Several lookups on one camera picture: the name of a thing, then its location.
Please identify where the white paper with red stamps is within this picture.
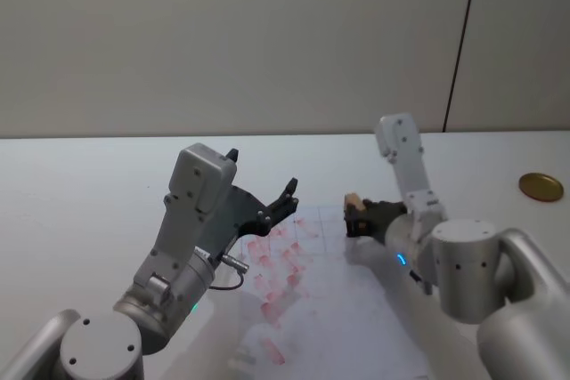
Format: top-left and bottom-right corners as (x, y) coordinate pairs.
(224, 204), (429, 380)

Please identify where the thin dark left wrist cable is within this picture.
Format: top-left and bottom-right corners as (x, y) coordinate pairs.
(206, 253), (248, 292)

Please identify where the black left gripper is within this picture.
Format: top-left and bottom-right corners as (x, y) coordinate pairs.
(194, 147), (300, 262)

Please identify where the round gold metal lid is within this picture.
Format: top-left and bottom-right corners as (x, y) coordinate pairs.
(518, 172), (565, 204)

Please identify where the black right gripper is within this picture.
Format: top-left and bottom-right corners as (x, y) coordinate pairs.
(345, 198), (408, 244)

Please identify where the small wooden stamp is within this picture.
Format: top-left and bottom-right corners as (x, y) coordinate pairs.
(344, 191), (367, 213)

